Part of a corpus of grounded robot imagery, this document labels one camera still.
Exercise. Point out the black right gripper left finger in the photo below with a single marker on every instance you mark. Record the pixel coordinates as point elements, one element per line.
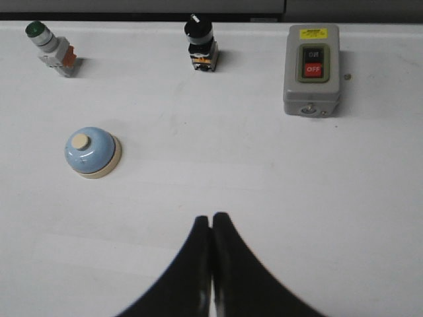
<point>184,288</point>

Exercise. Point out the grey on-off switch box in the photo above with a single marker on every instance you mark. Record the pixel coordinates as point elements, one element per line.
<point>312,70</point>

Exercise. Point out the grey granite counter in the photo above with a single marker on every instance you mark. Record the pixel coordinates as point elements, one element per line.
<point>224,11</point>

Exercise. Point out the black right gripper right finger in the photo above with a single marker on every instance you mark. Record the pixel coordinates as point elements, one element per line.
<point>243,286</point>

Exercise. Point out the black rotary selector switch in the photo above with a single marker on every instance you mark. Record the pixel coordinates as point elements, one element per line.
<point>203,49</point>

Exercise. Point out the green pushbutton switch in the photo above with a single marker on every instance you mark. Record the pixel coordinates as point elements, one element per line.
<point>55,52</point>

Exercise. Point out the blue desk bell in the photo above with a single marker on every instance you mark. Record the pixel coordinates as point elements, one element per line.
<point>92,152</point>

